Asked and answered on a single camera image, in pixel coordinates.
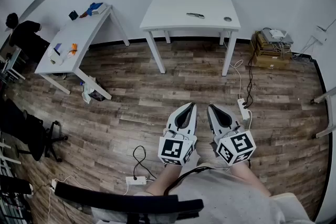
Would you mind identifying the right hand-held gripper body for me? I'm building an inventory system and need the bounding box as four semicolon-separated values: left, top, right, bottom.
209;123;257;167

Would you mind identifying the flat grey device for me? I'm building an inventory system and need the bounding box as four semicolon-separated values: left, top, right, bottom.
260;28;295;47

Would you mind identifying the white plastic bag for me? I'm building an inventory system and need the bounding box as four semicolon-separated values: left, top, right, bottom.
81;86;96;104

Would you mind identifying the person's left forearm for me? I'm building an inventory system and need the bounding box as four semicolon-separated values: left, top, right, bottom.
145;164;182;196

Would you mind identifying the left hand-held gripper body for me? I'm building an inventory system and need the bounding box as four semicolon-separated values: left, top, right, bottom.
158;125;198;167

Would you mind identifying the looped black cable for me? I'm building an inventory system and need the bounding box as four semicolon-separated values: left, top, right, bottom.
132;145;158;180

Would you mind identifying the blue cloth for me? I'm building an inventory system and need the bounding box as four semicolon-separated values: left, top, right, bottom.
87;2;104;17

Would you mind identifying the black waste bin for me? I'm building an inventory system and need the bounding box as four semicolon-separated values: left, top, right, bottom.
88;79;106;102

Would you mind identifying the person's grey shirt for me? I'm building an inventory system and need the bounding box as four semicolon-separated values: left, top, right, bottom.
90;163;316;224

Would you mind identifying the white square table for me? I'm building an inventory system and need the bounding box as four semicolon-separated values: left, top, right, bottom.
139;0;241;77

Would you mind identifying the black chair backrest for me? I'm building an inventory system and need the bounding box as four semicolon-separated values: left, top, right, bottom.
54;181;204;221

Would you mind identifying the white router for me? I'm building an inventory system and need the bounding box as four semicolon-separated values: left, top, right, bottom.
268;29;287;39

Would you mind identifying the white cardboard box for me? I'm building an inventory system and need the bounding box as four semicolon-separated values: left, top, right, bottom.
91;3;108;15

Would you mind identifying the white wall socket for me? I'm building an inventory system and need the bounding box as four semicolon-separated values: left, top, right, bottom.
312;24;329;46

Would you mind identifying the white long table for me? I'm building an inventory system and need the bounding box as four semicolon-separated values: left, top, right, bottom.
34;4;131;101

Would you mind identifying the long black cable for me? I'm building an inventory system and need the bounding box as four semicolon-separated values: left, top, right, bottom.
244;56;257;109

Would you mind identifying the white cable bundle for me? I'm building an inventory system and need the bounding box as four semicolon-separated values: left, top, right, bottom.
290;36;320;64

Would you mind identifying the stack of cardboard boxes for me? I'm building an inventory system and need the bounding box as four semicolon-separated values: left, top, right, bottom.
248;30;293;69

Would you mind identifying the white table frame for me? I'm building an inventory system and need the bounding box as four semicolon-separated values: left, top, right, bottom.
310;86;336;140

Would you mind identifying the person's right forearm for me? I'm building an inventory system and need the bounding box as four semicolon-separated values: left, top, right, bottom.
230;161;271;198

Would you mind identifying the long white cable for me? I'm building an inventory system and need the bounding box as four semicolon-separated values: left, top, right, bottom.
224;38;245;100

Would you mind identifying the thin white cable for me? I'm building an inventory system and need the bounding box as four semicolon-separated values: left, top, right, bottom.
48;175;93;224

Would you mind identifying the white paper roll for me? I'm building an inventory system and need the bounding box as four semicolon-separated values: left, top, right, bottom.
47;47;72;67

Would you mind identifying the white small desk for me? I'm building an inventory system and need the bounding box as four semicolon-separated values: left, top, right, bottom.
0;44;27;82

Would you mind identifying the black office chair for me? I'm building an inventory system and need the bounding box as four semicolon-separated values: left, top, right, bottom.
0;98;69;164

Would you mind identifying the white metal rack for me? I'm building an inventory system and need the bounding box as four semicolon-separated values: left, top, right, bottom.
0;133;35;224

